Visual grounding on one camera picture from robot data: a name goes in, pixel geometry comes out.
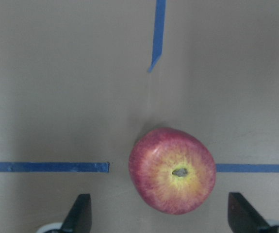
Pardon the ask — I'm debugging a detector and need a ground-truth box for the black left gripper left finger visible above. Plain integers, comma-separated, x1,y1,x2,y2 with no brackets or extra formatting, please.
60,194,92,233

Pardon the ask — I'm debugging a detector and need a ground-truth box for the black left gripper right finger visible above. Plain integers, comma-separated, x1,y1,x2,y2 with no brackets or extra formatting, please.
228,192,279,233

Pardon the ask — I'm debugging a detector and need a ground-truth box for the red yellow apple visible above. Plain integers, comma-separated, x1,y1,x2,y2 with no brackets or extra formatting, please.
129,128,216,215

